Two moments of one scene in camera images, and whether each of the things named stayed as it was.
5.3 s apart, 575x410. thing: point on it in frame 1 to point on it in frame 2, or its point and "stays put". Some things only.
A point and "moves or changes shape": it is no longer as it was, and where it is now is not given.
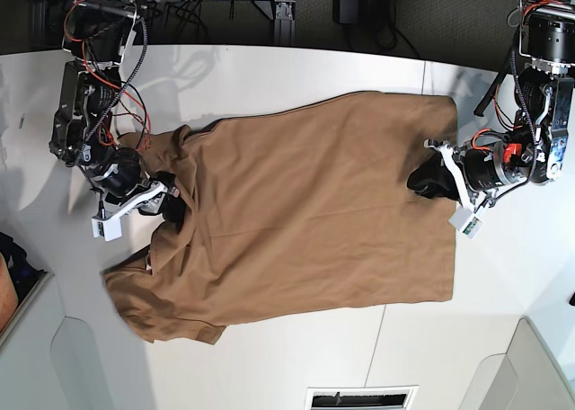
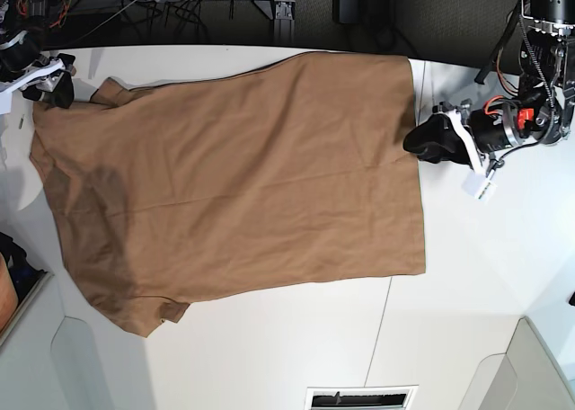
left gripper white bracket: [170, 205] to [45, 77]
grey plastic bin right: [526, 377] stays put
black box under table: [362, 1] stays put
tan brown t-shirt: [291, 214] moves or changes shape
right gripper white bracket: [433, 179] to [435, 129]
